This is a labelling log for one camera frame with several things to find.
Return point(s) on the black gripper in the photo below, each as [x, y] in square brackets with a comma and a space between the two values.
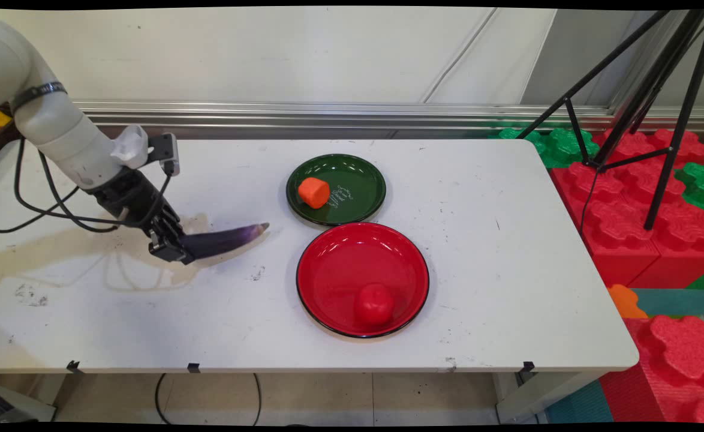
[133, 198]

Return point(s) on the purple toy eggplant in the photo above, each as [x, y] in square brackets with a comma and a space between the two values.
[226, 240]

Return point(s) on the orange toy carrot piece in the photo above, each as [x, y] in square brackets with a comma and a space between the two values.
[314, 193]

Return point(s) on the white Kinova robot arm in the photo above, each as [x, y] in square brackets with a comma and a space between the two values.
[64, 132]

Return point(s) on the black table edge clip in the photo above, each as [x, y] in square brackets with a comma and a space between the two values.
[527, 371]
[74, 366]
[193, 368]

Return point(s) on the red round plate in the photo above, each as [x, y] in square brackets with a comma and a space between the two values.
[334, 270]

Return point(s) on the dark green round plate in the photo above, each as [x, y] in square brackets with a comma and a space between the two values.
[358, 180]

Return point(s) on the red toy tomato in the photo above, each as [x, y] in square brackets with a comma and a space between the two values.
[374, 306]

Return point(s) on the white metal table leg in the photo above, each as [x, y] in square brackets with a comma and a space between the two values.
[538, 396]

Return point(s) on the large red foam block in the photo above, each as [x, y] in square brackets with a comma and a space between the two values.
[676, 366]
[682, 246]
[634, 144]
[610, 222]

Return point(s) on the orange foam piece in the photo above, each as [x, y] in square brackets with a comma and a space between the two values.
[626, 301]

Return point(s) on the teal foam mat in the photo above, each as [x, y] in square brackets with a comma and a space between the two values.
[676, 301]

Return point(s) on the black tripod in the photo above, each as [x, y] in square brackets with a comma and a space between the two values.
[688, 99]

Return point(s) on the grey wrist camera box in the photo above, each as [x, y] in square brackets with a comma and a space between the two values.
[166, 153]

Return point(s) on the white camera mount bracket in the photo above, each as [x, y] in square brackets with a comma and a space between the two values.
[130, 147]

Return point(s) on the grey metal base plate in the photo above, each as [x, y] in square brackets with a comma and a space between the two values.
[25, 408]

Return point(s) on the aluminium rail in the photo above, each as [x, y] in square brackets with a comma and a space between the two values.
[448, 114]

